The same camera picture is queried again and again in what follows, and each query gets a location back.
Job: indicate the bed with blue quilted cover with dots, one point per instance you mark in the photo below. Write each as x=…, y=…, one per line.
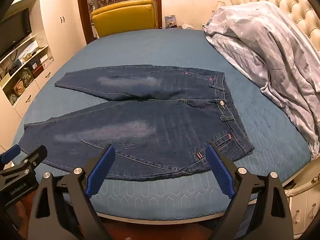
x=155, y=50

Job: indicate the clear plastic bag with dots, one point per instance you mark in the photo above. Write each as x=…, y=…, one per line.
x=24, y=77

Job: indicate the dark blue box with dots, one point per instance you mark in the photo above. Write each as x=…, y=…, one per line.
x=34, y=65

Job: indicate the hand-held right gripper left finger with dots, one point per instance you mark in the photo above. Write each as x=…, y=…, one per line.
x=100, y=172

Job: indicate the brown wooden door frame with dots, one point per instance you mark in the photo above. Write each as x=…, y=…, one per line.
x=82, y=10

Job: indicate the dark blue denim pants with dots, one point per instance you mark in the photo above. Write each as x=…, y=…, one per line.
x=150, y=135

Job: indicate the tan bag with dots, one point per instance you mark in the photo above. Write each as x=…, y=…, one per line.
x=17, y=89

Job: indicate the black flat-screen television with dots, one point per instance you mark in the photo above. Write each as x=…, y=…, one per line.
x=15, y=30

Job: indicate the small white object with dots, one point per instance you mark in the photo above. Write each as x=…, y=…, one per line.
x=186, y=26

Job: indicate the small picture frame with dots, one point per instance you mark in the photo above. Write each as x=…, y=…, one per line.
x=170, y=21

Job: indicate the white bedside cabinet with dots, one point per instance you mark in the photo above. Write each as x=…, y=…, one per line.
x=305, y=205

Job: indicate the yellow armchair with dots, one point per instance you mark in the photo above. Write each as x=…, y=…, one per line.
x=122, y=20

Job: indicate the large white box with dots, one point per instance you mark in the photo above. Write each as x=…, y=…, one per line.
x=28, y=50

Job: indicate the white wardrobe with shelves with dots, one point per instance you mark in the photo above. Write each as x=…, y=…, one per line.
x=62, y=42

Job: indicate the person's light blue shirt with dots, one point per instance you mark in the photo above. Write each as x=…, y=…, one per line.
x=262, y=42

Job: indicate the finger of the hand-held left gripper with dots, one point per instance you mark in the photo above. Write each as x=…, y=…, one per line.
x=37, y=155
x=10, y=153

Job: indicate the small white box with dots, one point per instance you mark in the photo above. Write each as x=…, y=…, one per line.
x=47, y=60

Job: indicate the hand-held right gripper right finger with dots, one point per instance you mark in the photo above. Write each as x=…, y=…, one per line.
x=220, y=172

